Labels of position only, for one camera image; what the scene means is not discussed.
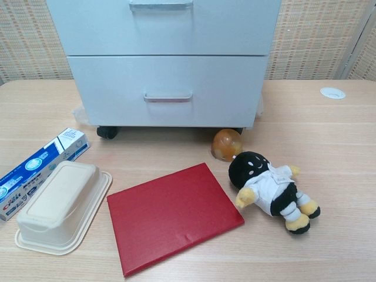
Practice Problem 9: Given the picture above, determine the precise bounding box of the beige upturned food container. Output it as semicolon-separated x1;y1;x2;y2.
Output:
14;160;114;256

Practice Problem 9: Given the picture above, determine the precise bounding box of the red hardcover book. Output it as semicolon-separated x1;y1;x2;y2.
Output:
106;162;246;278

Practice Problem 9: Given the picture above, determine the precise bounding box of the silver bottom drawer handle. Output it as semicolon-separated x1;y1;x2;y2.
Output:
143;91;194;104

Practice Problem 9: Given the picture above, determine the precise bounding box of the translucent orange ball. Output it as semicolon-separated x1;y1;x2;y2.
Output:
210;128;244;163

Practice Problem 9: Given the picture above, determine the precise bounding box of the black plush doll white shirt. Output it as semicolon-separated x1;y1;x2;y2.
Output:
228;150;322;236

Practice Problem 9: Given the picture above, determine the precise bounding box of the blue white toothpaste box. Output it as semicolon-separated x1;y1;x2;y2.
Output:
0;127;91;222

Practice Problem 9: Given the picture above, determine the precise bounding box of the silver middle drawer handle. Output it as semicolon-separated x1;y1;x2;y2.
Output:
128;0;195;14

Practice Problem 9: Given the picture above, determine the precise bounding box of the white round cable grommet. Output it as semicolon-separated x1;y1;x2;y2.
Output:
320;86;347;100

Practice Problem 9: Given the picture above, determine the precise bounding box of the black caster wheel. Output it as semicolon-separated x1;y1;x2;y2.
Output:
96;126;119;140

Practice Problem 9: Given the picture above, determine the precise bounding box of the white drawer cabinet body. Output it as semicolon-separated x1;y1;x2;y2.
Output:
48;0;283;130

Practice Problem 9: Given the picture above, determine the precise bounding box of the white bottom drawer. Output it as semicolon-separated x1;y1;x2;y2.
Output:
66;55;270;127

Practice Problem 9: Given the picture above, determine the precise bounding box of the white middle drawer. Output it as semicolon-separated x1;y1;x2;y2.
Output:
48;0;283;57

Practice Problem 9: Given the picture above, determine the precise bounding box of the grey partition frame post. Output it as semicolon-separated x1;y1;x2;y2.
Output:
337;0;376;80

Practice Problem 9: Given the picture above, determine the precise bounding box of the white drawer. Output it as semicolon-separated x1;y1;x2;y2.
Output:
48;0;283;57
66;55;270;127

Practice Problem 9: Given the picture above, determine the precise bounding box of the silver drawer handle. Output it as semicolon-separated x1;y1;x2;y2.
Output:
143;91;194;104
128;0;195;14

